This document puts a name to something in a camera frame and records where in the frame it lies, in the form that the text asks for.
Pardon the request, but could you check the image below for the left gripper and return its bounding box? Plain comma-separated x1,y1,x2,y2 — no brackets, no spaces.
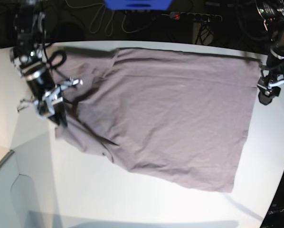
257,71,284,105

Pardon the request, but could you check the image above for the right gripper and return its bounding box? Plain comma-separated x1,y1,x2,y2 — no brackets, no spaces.
33,80,68,127

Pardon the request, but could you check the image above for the mauve t-shirt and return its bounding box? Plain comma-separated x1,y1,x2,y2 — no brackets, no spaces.
56,48,260,192

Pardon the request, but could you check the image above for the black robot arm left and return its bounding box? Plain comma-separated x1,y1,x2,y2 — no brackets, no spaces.
256,0,284,105

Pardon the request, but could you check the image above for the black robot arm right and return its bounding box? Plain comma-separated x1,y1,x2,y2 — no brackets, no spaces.
10,0,73,126

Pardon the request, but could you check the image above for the grey adjacent table edge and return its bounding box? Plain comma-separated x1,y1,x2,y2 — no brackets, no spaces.
0,150,15,168

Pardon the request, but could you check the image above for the black power strip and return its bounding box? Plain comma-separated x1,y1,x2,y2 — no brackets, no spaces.
168,12,223,23

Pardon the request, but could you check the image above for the blue box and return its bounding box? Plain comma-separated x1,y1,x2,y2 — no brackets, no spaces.
104,0,172,10

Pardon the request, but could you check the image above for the white looped cable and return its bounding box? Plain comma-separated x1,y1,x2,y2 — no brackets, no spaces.
88,9,154,37

